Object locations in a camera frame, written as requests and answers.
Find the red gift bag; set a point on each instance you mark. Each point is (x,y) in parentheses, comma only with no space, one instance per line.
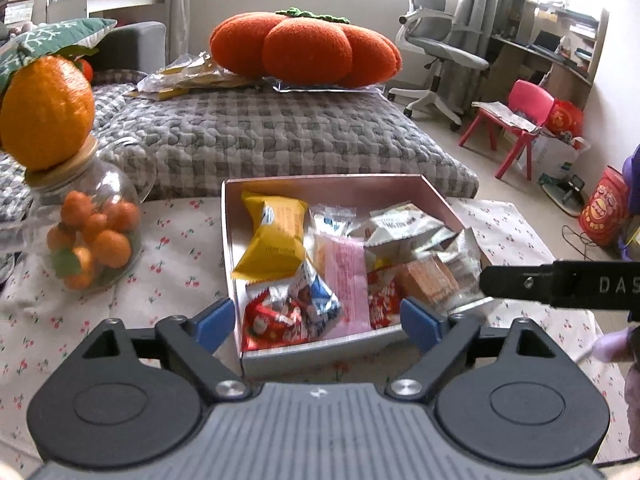
(565,120)

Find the newspaper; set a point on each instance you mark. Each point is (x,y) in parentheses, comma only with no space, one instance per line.
(505,115)

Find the grey office chair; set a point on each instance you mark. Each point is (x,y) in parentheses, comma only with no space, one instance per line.
(445,47)

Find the red printed snack bag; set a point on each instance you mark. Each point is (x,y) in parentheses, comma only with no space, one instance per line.
(605,210)

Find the red orange plush fruit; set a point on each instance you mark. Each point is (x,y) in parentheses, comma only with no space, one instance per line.
(86,70)

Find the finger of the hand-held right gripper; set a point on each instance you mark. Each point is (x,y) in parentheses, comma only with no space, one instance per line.
(520,282)

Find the silver cardboard box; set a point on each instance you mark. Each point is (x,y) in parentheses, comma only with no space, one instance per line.
(310,357)

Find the small black device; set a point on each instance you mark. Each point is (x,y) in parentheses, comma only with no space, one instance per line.
(572,185)

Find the pink child chair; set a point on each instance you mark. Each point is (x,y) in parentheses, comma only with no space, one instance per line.
(530,97)

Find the clear packet with blue label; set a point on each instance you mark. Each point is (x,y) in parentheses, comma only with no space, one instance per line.
(332,222)

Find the wooden desk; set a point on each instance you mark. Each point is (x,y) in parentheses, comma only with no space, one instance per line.
(565,80)

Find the clear plastic bag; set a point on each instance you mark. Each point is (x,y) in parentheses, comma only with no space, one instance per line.
(200,77)

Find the white cartoon print snack packet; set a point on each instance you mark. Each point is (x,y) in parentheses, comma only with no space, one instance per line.
(400,220)

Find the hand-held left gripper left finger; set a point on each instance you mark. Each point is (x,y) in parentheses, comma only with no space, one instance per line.
(217,320)

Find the black laptop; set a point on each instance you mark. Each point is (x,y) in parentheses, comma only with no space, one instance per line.
(547,41)

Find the pink snack packet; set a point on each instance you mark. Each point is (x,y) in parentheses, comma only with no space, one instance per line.
(350,280)

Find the small yellow snack packet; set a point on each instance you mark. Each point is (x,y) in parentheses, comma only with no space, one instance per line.
(277,240)

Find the clear plastic sheet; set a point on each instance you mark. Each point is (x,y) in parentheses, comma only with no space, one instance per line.
(350,89)

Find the grey curtain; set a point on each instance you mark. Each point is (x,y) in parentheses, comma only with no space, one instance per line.
(181,5)
(482,0)

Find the red candy packet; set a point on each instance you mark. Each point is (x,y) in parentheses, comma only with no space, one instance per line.
(265,320)

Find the green leaf pattern pillow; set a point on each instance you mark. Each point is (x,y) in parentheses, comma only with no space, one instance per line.
(50,35)

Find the white shopping bag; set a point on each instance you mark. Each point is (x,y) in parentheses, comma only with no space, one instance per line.
(555,157)

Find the blue white foil packet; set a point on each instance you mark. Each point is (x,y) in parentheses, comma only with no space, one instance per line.
(317,300)

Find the brown cracker packet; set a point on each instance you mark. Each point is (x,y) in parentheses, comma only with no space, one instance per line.
(427,282)

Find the wooden jar lid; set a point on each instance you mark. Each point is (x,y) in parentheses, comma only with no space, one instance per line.
(65,175)

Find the orange pumpkin cushion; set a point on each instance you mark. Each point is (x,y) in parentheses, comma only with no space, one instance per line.
(300,47)

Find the red packet with white print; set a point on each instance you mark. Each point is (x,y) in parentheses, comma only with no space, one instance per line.
(382,300)

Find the person's purple clothing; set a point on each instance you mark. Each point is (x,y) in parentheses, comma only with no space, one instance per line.
(634,180)

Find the cluster of small oranges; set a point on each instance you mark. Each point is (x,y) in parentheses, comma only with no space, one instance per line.
(110,247)

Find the large orange ball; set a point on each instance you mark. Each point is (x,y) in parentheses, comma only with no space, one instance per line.
(45,110)

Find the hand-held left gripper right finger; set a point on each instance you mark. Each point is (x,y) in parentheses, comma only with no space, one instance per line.
(422,317)

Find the glass jar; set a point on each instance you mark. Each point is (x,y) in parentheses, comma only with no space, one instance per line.
(125,170)

